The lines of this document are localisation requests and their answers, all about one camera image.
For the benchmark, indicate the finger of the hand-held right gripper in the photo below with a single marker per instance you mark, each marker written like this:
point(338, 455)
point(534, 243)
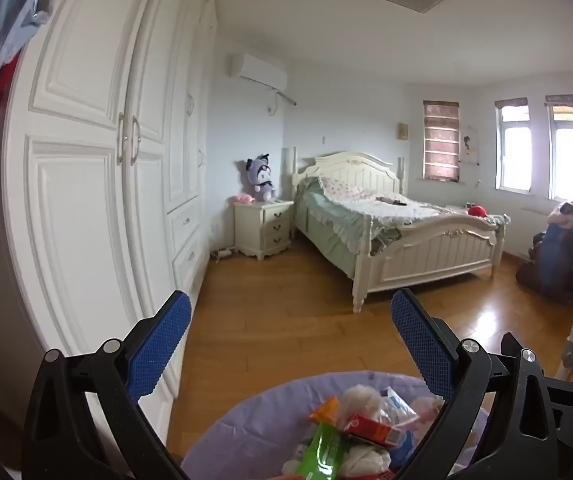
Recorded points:
point(510, 345)

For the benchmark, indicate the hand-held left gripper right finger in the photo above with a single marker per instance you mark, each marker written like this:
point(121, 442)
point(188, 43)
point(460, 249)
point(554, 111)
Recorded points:
point(421, 345)

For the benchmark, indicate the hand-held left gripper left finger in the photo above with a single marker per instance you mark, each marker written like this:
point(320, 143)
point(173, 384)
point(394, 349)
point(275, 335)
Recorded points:
point(159, 345)

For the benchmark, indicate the white tissue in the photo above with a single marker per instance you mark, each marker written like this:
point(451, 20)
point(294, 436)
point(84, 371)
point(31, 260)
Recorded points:
point(359, 397)
point(364, 460)

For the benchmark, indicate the red cardboard box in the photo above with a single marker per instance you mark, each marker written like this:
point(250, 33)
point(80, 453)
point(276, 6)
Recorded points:
point(371, 430)

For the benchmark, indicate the blue wrapper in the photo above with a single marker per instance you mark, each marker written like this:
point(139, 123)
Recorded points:
point(405, 447)

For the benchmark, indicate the orange snack packet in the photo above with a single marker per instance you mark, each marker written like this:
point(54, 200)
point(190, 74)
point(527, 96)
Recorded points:
point(326, 411)

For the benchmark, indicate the green wrapper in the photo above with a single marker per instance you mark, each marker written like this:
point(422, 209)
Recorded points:
point(321, 452)

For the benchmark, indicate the blue garment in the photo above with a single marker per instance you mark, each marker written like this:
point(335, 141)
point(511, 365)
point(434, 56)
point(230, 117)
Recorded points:
point(558, 260)

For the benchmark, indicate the dark brown massage chair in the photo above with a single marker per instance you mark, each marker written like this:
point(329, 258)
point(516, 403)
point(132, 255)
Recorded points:
point(533, 270)

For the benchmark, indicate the cream wooden bed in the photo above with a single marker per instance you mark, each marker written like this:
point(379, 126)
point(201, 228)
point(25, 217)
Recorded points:
point(431, 255)

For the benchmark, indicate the white power strip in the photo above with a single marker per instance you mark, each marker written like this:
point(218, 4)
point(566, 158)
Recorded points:
point(222, 254)

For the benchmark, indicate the brown plush bundle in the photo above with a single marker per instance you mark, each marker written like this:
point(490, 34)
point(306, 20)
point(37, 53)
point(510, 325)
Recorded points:
point(571, 210)

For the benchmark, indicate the purple floral cloth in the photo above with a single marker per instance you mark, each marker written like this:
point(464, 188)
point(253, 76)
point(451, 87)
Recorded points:
point(246, 435)

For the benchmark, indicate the red plush cushion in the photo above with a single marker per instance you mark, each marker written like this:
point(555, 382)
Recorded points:
point(477, 211)

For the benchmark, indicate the small dark object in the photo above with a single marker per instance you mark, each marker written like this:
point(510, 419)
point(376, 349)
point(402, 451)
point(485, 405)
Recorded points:
point(391, 201)

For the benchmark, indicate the cream nightstand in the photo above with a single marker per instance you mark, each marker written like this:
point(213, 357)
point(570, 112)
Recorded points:
point(261, 225)

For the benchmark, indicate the green ruffled bedspread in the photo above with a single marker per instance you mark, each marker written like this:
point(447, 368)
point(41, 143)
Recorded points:
point(336, 210)

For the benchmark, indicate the small pink plush toy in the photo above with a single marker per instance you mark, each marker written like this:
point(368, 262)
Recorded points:
point(241, 198)

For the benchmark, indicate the wide bright window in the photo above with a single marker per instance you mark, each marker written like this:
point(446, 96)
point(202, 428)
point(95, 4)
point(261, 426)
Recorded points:
point(566, 155)

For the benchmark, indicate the white panelled wardrobe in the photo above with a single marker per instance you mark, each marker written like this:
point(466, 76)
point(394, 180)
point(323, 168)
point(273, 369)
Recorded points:
point(81, 185)

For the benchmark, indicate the narrow bright window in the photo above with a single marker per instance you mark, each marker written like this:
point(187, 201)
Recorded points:
point(515, 150)

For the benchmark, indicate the purple plush toy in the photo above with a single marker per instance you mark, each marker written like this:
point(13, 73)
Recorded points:
point(261, 177)

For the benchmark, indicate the window with brown blind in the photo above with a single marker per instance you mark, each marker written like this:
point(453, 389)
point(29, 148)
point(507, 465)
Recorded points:
point(441, 140)

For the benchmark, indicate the grey air conditioner pipe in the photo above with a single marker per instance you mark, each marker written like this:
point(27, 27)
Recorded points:
point(286, 98)

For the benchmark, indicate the wall poster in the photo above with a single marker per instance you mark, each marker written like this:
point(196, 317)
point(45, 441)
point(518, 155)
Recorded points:
point(469, 145)

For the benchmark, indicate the small wall frame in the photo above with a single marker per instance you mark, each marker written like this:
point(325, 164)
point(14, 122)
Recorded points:
point(404, 131)

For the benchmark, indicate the white wall air conditioner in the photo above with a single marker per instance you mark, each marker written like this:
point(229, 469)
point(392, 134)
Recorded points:
point(259, 72)

